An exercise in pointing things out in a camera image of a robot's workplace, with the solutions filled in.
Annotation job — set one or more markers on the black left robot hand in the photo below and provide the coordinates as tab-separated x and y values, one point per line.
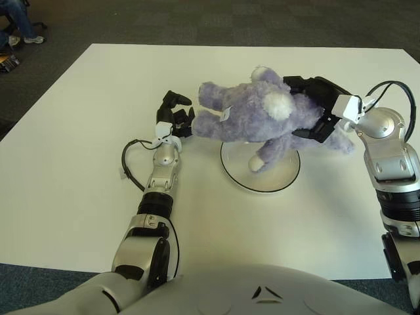
183	123

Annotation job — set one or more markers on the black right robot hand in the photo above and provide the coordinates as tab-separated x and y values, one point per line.
323	92

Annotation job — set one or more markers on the purple plush bear doll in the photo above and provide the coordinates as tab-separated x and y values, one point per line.
249	115

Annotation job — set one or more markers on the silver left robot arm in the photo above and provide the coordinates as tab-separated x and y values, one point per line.
162	170

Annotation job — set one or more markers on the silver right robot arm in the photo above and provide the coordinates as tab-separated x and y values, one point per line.
390	154

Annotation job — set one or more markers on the white plate black rim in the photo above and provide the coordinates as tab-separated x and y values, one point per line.
279	177

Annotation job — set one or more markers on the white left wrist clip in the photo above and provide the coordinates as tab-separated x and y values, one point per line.
162	128

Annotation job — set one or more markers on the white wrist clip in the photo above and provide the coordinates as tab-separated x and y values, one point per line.
162	128
348	106

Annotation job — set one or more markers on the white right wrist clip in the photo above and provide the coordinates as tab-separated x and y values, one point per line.
348	106

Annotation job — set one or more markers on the black chair base foot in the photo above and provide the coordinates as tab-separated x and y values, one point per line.
39	25

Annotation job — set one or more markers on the silver robot torso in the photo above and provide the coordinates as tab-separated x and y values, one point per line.
262	288

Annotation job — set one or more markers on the grey white sneaker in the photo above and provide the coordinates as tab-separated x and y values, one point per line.
14	40

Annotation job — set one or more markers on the blue jeans leg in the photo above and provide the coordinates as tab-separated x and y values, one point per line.
21	16

